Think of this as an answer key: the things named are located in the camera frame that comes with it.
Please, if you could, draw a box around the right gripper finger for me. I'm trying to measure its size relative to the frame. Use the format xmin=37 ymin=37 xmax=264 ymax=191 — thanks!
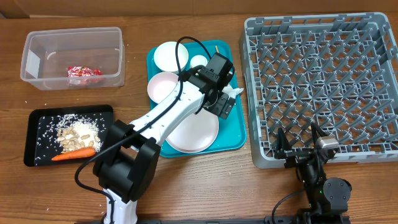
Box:
xmin=310 ymin=123 xmax=328 ymax=144
xmin=276 ymin=128 xmax=292 ymax=152

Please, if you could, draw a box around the white napkin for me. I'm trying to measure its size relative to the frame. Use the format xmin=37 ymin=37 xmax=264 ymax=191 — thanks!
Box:
xmin=222 ymin=84 xmax=244 ymax=98

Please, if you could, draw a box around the white plastic cup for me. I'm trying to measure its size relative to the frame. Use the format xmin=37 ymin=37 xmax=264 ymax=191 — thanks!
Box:
xmin=190 ymin=55 xmax=208 ymax=68

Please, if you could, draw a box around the white bowl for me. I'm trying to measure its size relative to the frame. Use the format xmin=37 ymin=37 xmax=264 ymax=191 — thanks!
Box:
xmin=154 ymin=42 xmax=189 ymax=73

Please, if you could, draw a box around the red snack wrapper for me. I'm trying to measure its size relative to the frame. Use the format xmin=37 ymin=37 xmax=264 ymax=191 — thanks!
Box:
xmin=67 ymin=66 xmax=103 ymax=86

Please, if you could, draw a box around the orange carrot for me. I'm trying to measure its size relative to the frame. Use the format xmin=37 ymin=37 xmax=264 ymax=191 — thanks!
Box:
xmin=52 ymin=147 xmax=96 ymax=161

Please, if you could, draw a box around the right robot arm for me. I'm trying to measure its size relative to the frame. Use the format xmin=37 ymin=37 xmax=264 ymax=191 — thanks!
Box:
xmin=266 ymin=123 xmax=352 ymax=224

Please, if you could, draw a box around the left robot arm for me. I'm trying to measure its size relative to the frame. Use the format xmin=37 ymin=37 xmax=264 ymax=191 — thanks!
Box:
xmin=93 ymin=53 xmax=235 ymax=223

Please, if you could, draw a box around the grey dishwasher rack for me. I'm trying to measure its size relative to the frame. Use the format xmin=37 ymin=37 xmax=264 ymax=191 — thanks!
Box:
xmin=239 ymin=12 xmax=397 ymax=169

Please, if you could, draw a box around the teal serving tray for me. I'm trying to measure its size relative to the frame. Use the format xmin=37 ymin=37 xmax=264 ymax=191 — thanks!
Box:
xmin=147 ymin=40 xmax=247 ymax=158

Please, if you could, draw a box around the white round plate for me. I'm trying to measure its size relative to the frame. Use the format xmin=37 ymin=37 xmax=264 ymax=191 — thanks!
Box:
xmin=166 ymin=110 xmax=219 ymax=154

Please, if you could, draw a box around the peanuts and rice pile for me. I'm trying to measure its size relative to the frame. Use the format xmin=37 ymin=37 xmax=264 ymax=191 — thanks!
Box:
xmin=34 ymin=113 xmax=107 ymax=166

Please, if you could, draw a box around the clear plastic bin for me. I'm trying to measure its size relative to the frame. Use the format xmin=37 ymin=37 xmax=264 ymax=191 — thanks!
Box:
xmin=20 ymin=27 xmax=125 ymax=90

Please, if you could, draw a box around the black tray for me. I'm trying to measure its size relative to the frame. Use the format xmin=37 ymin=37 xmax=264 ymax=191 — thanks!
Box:
xmin=24 ymin=105 xmax=114 ymax=167

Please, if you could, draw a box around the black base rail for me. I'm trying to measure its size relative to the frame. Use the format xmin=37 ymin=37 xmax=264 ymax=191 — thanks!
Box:
xmin=137 ymin=216 xmax=297 ymax=224

